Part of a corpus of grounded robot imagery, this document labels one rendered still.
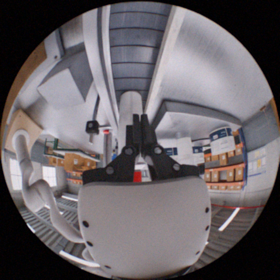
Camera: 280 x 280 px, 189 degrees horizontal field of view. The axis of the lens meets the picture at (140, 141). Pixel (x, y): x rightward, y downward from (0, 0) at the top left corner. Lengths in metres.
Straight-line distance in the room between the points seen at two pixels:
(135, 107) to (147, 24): 0.17
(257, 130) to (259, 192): 2.48
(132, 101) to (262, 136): 4.50
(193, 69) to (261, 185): 4.74
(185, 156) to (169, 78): 0.36
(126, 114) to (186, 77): 0.20
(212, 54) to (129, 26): 0.20
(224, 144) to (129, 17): 0.65
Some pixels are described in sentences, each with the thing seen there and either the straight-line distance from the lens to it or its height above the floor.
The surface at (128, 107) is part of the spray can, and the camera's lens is 0.20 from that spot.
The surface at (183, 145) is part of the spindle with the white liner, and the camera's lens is 0.50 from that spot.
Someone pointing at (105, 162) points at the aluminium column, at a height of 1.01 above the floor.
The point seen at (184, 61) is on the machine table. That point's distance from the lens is 0.26.
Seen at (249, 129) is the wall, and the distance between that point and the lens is 4.59.
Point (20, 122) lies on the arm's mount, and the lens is 0.67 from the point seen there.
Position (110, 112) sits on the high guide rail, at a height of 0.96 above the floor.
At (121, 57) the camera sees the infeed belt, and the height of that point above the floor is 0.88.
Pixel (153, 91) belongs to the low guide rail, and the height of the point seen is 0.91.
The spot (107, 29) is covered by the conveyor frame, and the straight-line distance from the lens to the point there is 0.17.
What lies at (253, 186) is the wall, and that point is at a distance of 4.82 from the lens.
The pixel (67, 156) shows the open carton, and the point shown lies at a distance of 2.23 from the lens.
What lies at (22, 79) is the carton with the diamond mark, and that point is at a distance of 0.22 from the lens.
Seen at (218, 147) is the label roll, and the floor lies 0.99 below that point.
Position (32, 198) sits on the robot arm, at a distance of 0.52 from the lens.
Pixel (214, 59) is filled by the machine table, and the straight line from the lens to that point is 0.29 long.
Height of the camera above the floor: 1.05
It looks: 15 degrees down
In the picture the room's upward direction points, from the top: 177 degrees clockwise
